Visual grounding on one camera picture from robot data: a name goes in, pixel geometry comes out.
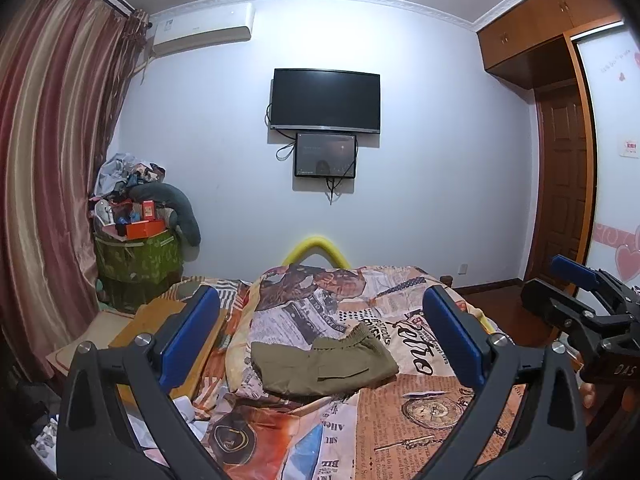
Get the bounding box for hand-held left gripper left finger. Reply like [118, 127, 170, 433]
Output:
[56, 285, 236, 480]

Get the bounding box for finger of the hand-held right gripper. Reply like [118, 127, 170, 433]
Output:
[550, 254, 640, 306]
[520, 278, 601, 346]

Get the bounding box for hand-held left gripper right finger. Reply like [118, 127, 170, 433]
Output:
[422, 284, 588, 480]

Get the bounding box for olive green pants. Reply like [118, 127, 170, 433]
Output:
[250, 322, 399, 397]

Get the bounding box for person's right hand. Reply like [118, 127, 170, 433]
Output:
[580, 372, 640, 411]

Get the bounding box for yellow bed sheet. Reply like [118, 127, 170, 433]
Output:
[477, 310, 507, 335]

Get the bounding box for green cardboard box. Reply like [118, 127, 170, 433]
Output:
[94, 230, 185, 311]

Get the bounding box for brown wooden door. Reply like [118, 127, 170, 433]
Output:
[534, 82, 596, 286]

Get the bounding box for newspaper print blanket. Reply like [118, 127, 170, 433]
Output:
[170, 264, 531, 480]

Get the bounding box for white crumpled cloth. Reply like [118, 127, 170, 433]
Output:
[127, 395, 206, 466]

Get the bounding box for orange box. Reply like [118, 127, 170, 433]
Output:
[125, 220, 166, 240]

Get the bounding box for grey plush pillow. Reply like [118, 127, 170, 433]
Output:
[127, 182, 202, 247]

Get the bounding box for white wardrobe sliding door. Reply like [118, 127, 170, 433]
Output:
[575, 22, 640, 301]

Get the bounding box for yellow foam tube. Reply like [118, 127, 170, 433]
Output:
[281, 236, 353, 268]

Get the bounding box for pile of clothes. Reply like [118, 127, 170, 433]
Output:
[95, 152, 168, 201]

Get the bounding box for striped red curtain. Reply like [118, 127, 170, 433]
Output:
[0, 0, 151, 381]

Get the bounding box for wooden upper wardrobe cabinet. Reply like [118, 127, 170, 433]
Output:
[476, 0, 626, 90]

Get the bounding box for white air conditioner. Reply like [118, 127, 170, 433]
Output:
[151, 2, 256, 58]

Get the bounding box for small wall monitor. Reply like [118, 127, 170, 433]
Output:
[293, 131, 357, 180]

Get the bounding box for black wall television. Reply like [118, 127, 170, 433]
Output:
[270, 67, 382, 135]

